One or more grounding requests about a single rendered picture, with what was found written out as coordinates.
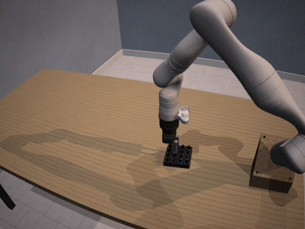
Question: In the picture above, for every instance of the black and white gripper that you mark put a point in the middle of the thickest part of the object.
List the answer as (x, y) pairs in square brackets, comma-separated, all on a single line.
[(169, 122)]

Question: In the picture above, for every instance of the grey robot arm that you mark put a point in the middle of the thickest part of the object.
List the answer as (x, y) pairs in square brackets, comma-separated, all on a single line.
[(211, 20)]

